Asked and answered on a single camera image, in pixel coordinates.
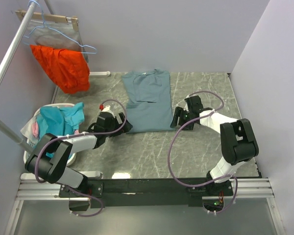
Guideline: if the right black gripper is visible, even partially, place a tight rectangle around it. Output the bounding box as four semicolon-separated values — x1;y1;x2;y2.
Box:
170;107;195;131

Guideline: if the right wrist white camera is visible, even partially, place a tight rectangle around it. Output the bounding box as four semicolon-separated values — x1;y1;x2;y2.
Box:
183;97;189;112

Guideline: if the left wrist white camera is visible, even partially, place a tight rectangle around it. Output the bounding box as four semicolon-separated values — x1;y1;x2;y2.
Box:
99;104;114;115

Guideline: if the grey mesh hanging bag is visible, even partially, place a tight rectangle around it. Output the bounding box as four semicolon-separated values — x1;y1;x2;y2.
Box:
23;20;86;53

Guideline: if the slate blue polo shirt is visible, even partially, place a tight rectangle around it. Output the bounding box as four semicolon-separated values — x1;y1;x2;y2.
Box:
122;69;174;133

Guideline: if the aluminium rail frame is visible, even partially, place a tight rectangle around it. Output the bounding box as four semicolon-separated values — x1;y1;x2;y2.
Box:
5;178;286;235

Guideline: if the wrist white camera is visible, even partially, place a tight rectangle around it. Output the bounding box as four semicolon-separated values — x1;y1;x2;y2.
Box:
183;97;189;112
99;104;114;115

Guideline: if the silver clothes rack pole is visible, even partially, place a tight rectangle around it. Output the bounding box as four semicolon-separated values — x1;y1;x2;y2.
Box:
0;0;39;153

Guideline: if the teal shirt in basket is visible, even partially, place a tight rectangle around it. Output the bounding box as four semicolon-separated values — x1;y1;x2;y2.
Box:
35;102;85;159

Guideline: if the white table edge bracket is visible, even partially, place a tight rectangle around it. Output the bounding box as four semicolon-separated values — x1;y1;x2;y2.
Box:
89;71;111;77

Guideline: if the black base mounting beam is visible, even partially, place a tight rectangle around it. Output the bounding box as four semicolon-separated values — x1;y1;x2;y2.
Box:
58;178;233;212

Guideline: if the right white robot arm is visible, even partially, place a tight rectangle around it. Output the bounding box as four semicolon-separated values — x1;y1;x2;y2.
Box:
171;95;259;195

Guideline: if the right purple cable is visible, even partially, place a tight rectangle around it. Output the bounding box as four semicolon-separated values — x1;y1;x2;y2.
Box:
167;90;238;215

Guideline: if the pink garment in basket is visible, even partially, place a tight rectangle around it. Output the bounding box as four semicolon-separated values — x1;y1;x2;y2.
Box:
31;122;39;139

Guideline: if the wooden bag top bar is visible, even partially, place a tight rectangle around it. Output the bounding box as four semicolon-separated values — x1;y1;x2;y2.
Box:
14;9;79;29

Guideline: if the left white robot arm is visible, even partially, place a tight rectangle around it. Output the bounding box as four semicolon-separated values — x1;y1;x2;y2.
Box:
25;111;133;197

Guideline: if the orange shirt on hanger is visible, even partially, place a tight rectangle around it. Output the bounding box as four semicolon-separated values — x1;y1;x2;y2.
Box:
30;45;90;94

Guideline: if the light blue wire hanger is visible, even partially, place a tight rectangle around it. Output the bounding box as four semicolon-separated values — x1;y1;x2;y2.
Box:
23;0;98;55

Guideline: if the white laundry basket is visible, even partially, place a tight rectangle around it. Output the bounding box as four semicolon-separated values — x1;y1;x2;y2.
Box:
21;102;76;167

